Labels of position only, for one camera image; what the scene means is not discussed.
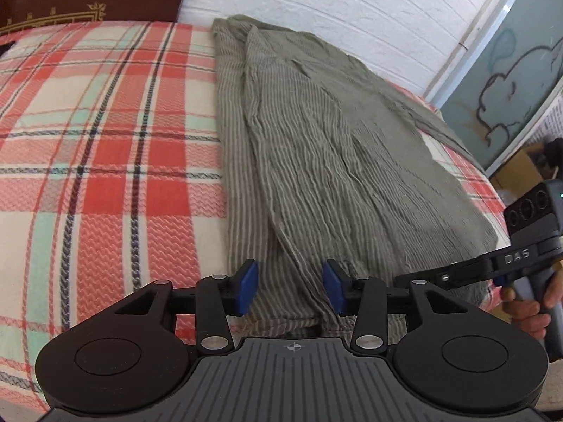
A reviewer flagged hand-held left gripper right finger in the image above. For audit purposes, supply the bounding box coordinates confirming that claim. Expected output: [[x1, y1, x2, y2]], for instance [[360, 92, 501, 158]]
[[322, 260, 467, 354]]

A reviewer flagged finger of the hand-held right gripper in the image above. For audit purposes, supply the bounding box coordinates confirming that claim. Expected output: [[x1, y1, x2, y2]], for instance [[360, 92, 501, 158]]
[[391, 259, 498, 291]]

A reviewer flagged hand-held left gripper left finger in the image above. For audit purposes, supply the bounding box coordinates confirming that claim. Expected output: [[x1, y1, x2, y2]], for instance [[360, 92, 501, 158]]
[[115, 259, 260, 354]]

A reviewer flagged green checked shirt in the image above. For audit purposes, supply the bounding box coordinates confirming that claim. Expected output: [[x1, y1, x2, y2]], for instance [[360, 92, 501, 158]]
[[211, 14, 513, 339]]

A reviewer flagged person's right hand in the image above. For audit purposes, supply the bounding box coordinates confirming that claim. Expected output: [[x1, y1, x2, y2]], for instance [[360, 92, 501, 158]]
[[500, 268, 563, 339]]

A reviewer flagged cardboard box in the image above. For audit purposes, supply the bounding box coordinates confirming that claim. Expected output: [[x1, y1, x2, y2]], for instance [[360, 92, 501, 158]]
[[488, 145, 550, 194]]

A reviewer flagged black bag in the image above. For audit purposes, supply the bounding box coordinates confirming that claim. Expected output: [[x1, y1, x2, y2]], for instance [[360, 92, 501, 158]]
[[545, 138, 563, 172]]

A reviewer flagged glass door with cartoon drawing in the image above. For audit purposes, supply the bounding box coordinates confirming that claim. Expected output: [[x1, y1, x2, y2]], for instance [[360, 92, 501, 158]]
[[424, 0, 563, 177]]

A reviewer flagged red plaid blanket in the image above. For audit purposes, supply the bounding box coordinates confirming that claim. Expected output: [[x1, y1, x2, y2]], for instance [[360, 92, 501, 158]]
[[0, 20, 513, 414]]

